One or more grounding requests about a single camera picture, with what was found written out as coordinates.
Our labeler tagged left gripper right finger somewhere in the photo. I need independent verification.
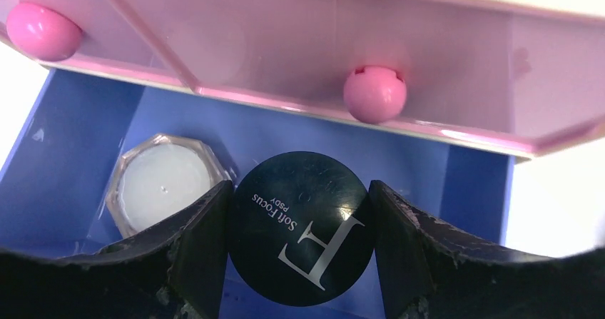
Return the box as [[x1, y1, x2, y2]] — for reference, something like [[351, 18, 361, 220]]
[[369, 181, 604, 318]]

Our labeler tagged purple drawer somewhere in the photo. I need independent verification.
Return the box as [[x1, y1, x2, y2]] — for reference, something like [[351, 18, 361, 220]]
[[0, 69, 516, 319]]

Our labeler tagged round dark blue jar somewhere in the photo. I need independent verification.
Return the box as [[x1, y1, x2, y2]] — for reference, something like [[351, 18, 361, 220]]
[[225, 151, 376, 307]]

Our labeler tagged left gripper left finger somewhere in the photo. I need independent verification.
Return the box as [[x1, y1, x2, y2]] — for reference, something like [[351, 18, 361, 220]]
[[1, 181, 233, 318]]

